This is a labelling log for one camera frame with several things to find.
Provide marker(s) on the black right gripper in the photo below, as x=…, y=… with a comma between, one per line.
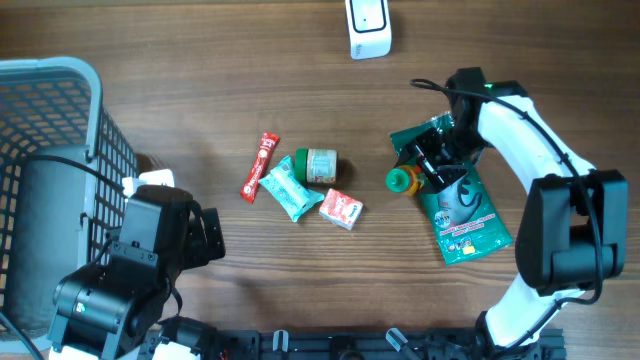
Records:
x=442, y=175

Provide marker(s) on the chilli sauce bottle green cap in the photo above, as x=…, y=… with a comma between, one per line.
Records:
x=405, y=179

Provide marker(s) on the green 3M gloves packet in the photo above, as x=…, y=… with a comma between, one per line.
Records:
x=465, y=222

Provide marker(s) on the red white small carton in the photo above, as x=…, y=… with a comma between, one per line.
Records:
x=340, y=209

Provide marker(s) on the small jar green lid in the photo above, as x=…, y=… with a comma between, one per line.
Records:
x=315, y=166

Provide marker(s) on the pale green small packet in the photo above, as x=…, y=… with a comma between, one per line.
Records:
x=295, y=199

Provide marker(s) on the red small packet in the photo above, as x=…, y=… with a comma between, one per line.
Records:
x=267, y=145

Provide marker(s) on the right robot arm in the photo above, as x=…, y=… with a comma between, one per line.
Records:
x=572, y=235

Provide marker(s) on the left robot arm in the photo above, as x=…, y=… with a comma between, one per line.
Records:
x=105, y=310

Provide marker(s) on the white barcode scanner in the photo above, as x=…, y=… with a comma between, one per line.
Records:
x=369, y=28

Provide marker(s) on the grey plastic shopping basket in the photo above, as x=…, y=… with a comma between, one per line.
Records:
x=62, y=157

